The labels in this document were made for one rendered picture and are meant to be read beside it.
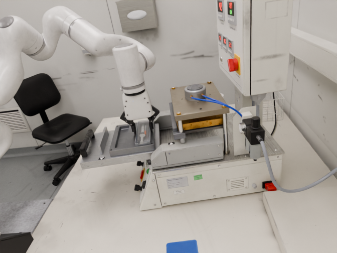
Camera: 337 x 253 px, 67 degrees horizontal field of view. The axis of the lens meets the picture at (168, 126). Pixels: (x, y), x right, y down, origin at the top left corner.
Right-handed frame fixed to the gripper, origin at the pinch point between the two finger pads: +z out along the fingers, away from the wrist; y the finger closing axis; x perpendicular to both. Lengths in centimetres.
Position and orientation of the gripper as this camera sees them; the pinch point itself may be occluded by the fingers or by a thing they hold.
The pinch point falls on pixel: (142, 127)
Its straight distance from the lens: 100.1
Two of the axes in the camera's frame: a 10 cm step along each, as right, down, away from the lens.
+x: -0.5, -4.7, 8.8
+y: 9.9, -1.6, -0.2
